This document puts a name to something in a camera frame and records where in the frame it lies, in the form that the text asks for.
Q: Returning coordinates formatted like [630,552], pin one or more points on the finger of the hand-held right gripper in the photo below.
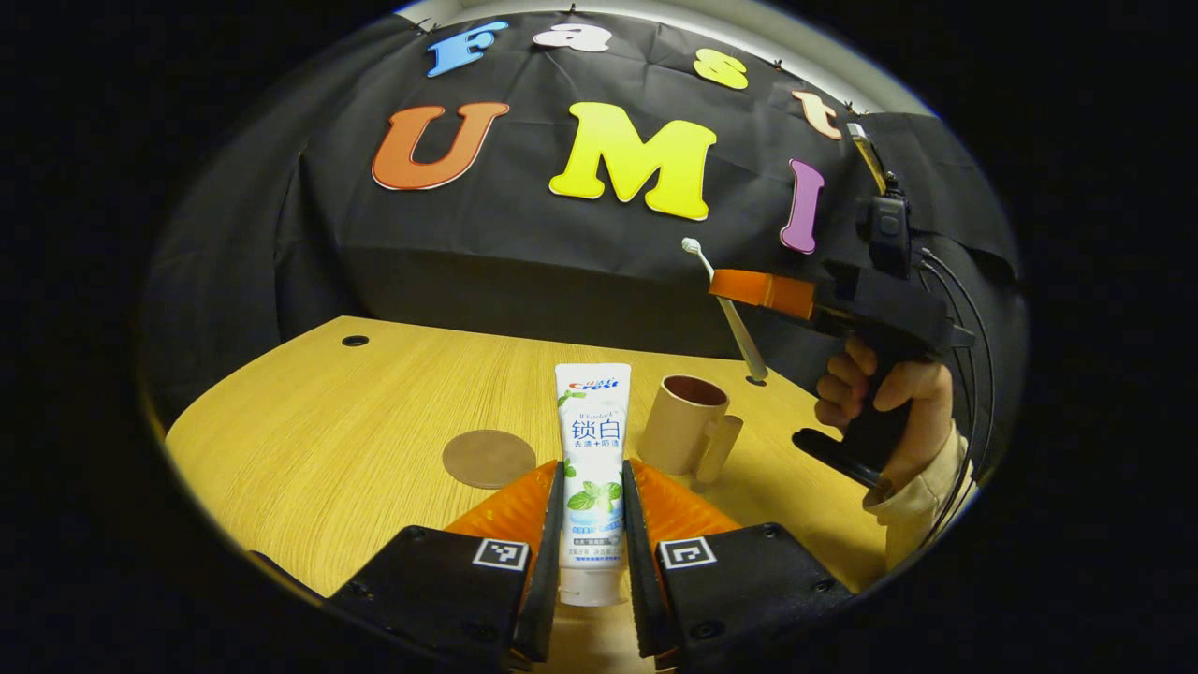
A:
[763,292]

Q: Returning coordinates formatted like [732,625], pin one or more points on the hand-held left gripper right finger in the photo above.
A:
[638,562]

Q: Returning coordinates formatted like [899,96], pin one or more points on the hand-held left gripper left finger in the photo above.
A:
[547,562]

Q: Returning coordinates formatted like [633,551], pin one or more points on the white toothbrush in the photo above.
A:
[735,323]

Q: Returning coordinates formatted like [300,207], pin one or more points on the round brown coaster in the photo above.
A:
[487,459]

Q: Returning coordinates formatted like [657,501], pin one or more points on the white toothpaste tube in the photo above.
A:
[594,440]

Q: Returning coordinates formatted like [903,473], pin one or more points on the wooden desktop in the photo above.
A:
[356,431]

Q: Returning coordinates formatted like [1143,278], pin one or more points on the black backdrop cloth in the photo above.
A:
[562,253]

